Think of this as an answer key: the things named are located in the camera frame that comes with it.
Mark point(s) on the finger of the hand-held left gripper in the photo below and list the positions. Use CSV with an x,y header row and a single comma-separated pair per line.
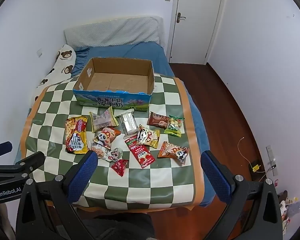
x,y
32,161
1,149

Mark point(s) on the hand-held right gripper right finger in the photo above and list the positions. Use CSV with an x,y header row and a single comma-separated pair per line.
x,y
215,175

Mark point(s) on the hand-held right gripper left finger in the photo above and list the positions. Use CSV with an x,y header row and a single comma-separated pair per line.
x,y
83,172

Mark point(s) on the small white cookie packet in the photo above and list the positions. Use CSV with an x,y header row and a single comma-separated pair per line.
x,y
101,151

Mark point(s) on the yellow red noodle packet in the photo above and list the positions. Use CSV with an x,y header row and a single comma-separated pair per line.
x,y
76,135

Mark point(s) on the orange panda snack packet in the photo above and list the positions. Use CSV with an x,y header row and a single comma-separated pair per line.
x,y
171,151
106,136

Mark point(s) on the beige snack packet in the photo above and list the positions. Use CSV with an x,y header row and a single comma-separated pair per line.
x,y
102,120

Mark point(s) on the long red snack packet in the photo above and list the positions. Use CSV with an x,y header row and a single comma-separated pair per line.
x,y
140,152

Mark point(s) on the silver snack packet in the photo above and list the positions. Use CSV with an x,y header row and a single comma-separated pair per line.
x,y
128,125

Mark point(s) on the yellow panda snack packet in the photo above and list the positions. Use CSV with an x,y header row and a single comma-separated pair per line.
x,y
147,136

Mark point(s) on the cardboard box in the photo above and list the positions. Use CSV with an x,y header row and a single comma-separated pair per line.
x,y
120,80

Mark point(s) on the small red snack packet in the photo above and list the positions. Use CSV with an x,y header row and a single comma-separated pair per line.
x,y
120,167

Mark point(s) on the yellow plug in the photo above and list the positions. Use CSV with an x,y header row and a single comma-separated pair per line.
x,y
255,168

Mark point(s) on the white power strip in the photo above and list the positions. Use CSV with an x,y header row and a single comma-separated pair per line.
x,y
271,158

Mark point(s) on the green snack packet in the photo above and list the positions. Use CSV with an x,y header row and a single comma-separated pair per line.
x,y
174,127

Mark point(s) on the green white checkered mat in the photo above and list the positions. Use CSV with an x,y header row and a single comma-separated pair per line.
x,y
150,180

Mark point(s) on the brown snack packet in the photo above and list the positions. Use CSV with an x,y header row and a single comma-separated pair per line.
x,y
156,120

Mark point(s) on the white bear print pillow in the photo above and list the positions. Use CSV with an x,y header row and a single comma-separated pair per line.
x,y
62,62

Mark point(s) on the blue bed sheet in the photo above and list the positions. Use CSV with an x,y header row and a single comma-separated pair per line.
x,y
162,60

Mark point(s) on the grey quilted pillow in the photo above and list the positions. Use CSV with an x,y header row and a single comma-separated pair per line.
x,y
115,33

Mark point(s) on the white door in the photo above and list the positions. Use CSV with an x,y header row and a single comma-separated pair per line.
x,y
197,17

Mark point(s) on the white wall socket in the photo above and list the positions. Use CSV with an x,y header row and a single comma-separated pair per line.
x,y
39,52

